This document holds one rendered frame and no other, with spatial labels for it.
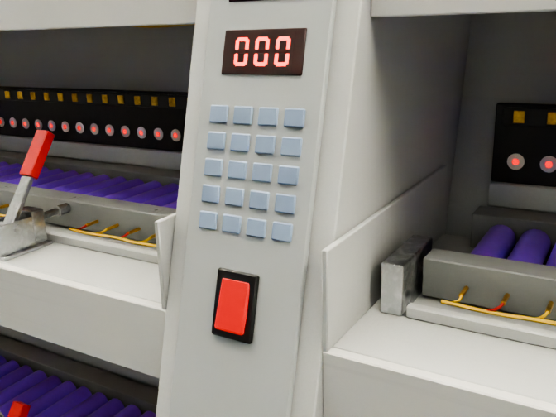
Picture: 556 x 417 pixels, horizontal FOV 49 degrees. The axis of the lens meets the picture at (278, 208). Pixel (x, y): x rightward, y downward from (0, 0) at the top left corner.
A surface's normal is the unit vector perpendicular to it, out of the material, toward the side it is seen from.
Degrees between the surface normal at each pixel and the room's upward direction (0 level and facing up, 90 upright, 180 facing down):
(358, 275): 90
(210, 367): 90
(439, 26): 90
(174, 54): 90
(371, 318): 15
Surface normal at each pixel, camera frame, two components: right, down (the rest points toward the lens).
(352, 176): 0.86, 0.12
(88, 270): -0.03, -0.96
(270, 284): -0.50, 0.00
